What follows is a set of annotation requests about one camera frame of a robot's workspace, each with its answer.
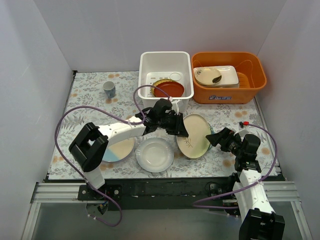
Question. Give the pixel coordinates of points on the white perforated drain tray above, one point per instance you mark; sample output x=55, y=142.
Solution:
x=153, y=77

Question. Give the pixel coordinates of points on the teal embossed plate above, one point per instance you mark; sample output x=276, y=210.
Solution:
x=211, y=132

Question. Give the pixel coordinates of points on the white plastic bin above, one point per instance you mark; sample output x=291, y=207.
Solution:
x=165, y=61

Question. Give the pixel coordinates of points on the grey ceramic cup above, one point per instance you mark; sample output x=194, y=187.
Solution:
x=109, y=89

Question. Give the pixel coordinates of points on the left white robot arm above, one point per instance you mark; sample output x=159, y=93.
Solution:
x=89, y=146

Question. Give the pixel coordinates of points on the beige and blue plate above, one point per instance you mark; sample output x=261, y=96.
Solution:
x=119, y=151

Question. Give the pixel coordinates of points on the orange plastic bin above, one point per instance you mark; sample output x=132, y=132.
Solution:
x=249, y=70

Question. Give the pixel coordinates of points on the red lacquer plate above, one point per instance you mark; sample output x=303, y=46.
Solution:
x=158, y=93

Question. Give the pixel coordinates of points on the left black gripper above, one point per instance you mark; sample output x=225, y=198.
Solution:
x=178, y=124

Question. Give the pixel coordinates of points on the floral table mat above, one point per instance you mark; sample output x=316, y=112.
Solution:
x=105, y=98

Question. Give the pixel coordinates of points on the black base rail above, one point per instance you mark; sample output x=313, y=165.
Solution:
x=162, y=193

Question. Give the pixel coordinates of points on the white scalloped plate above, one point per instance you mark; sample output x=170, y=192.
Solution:
x=155, y=155

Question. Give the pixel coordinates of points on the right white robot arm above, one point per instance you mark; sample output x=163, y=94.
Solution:
x=259, y=220

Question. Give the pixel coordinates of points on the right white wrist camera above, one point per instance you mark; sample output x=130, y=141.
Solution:
x=243, y=128

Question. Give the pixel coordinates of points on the cream plate with flower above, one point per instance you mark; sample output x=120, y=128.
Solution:
x=207, y=76

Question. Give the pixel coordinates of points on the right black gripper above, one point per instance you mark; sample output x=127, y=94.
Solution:
x=223, y=139

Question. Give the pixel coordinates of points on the white rectangular dish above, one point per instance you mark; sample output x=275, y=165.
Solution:
x=229, y=77

